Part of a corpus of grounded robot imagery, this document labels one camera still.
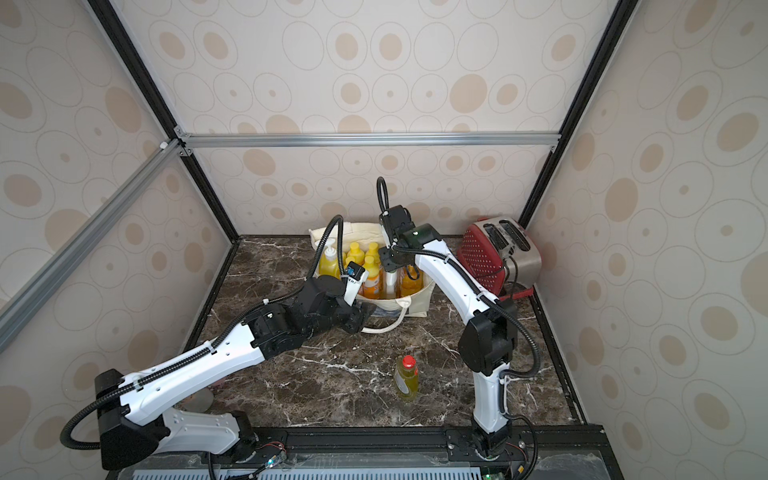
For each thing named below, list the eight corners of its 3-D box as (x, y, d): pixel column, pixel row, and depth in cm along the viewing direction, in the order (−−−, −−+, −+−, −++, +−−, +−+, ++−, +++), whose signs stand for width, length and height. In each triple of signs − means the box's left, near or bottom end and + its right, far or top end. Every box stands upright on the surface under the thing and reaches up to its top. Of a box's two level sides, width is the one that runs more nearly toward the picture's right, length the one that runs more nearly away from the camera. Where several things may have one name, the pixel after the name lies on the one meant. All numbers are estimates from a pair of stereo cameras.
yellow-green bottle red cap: (403, 406, 82) (407, 383, 67) (394, 387, 85) (395, 361, 70) (418, 397, 83) (424, 373, 69) (408, 379, 86) (412, 353, 72)
